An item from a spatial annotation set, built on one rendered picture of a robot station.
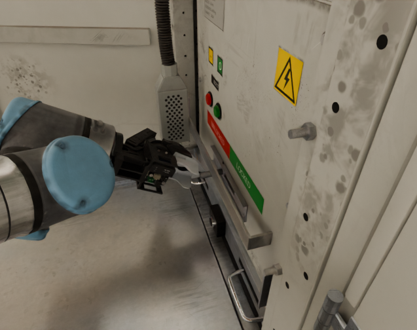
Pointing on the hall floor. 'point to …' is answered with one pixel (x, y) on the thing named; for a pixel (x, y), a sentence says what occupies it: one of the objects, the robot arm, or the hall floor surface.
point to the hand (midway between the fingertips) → (198, 169)
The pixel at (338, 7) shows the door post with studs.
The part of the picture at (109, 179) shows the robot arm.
